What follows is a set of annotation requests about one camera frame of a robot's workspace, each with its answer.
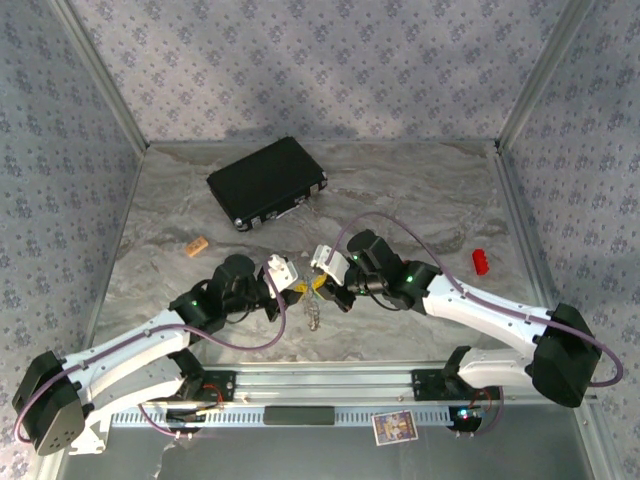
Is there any silver keyring chain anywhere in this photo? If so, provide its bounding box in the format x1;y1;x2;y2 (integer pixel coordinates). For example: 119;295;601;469
301;269;325;332

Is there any grey metal base plate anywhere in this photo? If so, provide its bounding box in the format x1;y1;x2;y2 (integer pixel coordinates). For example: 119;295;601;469
49;424;599;480

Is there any black rectangular pad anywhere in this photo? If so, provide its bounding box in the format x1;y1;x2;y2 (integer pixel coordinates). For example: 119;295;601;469
264;406;335;427

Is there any black base electronics board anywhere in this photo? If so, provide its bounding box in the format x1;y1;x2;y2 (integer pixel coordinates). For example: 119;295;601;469
164;407;224;434
448;405;487;432

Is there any white plastic bracket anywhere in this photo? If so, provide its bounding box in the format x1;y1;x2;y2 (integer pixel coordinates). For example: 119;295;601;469
67;422;110;456

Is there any slotted grey cable duct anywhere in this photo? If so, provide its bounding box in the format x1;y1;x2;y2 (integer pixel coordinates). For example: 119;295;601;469
110;403;484;429

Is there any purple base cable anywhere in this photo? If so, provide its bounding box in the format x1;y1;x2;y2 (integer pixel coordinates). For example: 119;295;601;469
457;388;507;439
134;393;199;440

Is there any black hard case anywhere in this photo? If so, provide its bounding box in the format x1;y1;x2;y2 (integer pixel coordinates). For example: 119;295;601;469
207;136;329;233

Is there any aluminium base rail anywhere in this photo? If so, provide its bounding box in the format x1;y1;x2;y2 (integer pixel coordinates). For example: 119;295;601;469
202;367;481;404

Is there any red toy brick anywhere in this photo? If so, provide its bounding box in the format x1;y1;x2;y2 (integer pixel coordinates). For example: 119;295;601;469
471;247;492;277

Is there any aluminium frame post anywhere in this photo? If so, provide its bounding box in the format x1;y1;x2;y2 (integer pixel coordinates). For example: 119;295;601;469
494;0;596;151
49;0;150;151

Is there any aluminium table edge rail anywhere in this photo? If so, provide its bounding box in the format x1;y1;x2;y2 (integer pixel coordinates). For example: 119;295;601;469
37;144;150;480
493;142;626;480

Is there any small wooden block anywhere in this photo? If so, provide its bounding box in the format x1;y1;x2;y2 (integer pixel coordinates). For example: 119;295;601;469
184;236;210;260

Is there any colourful picture card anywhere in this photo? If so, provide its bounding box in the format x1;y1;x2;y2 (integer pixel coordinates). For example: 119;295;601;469
371;409;419;446

